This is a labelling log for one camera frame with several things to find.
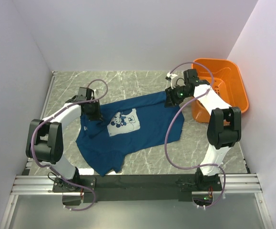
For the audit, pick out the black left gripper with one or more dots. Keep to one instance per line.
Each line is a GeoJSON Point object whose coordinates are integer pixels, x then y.
{"type": "Point", "coordinates": [98, 116]}

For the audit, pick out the aluminium frame rail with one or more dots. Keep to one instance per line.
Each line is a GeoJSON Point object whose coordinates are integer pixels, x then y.
{"type": "Point", "coordinates": [41, 185]}

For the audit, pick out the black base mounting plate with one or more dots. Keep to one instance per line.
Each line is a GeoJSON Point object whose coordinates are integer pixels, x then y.
{"type": "Point", "coordinates": [137, 187]}

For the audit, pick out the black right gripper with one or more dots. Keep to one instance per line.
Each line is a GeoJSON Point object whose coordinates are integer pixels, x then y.
{"type": "Point", "coordinates": [171, 99]}

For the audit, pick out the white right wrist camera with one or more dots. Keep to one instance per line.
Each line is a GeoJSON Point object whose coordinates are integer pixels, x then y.
{"type": "Point", "coordinates": [172, 77]}

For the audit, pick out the blue t shirt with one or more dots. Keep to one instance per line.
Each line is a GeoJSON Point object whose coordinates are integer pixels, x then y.
{"type": "Point", "coordinates": [128, 126]}

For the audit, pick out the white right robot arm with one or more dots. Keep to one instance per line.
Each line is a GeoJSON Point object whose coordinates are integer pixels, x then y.
{"type": "Point", "coordinates": [224, 127]}

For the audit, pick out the orange plastic basket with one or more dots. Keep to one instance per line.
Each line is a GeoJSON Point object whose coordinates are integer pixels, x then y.
{"type": "Point", "coordinates": [228, 84]}

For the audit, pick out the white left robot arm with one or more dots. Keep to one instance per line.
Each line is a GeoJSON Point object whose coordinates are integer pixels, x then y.
{"type": "Point", "coordinates": [45, 137]}

